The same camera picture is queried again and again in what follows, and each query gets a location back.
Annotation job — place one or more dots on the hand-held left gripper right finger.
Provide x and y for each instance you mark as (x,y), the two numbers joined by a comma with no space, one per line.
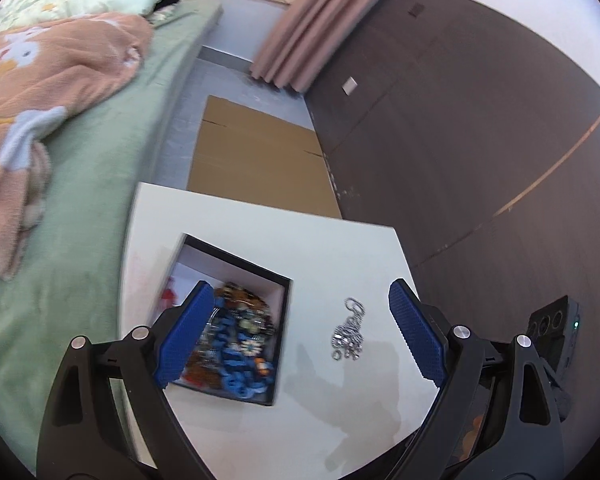
(415,330)

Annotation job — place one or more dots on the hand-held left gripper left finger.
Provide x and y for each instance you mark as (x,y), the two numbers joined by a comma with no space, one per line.
(185,330)

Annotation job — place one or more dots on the black square box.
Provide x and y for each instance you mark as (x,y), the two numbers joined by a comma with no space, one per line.
(276,320)

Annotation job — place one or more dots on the white table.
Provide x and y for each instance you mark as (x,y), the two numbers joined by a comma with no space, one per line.
(330,410)

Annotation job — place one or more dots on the bed with green sheet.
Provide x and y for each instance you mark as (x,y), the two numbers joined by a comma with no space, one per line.
(80,240)

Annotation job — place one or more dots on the flat cardboard sheet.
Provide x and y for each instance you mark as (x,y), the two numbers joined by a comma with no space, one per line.
(260,160)

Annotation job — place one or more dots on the pink printed blanket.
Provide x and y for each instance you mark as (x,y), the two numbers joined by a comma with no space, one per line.
(55,80)

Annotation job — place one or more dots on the pink curtain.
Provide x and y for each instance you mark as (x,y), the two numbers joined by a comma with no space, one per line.
(320,20)

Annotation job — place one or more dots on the black cloth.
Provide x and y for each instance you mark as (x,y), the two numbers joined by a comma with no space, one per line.
(167,2)

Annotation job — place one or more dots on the white wall socket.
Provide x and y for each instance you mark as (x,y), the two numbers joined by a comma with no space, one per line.
(350,85)

